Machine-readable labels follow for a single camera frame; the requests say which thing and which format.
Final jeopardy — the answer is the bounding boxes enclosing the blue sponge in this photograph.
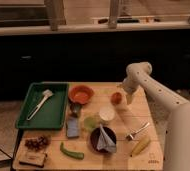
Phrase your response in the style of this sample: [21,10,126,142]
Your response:
[66,117,79,138]

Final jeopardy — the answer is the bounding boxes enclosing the small metal cup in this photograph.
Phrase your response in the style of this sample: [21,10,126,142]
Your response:
[70,103,82,117]

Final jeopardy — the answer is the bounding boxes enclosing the red apple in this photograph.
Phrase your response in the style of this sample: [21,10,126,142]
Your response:
[111,92,122,105]

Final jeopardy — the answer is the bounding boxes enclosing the metal fork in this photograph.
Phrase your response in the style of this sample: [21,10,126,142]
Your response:
[126,122,150,141]

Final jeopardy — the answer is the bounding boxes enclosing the white cup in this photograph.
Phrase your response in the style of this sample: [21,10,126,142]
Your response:
[99,106,115,124]

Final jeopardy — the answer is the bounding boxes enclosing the blue folded cloth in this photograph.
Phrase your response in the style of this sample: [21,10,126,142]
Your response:
[96,125,117,153]

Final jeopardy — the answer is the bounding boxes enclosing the green chili pepper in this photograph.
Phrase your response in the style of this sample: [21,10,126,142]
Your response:
[60,142,84,160]

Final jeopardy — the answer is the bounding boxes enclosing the brown wooden block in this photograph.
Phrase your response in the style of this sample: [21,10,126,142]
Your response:
[19,152,47,168]

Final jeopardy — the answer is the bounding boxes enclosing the bunch of dark grapes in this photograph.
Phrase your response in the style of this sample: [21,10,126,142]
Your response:
[25,136,50,151]

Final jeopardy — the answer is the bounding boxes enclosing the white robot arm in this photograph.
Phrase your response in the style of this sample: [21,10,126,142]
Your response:
[122,62,190,171]

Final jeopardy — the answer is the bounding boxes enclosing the dark brown bowl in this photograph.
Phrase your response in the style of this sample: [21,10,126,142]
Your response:
[90,127,117,154]

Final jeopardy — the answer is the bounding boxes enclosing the orange bowl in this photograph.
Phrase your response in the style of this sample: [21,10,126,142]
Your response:
[68,85,94,105]

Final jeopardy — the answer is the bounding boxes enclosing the yellow corn cob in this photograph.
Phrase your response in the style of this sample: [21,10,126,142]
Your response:
[130,136,151,157]

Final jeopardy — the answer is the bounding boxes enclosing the green plastic tray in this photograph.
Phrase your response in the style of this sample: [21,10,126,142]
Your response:
[16,83,69,130]

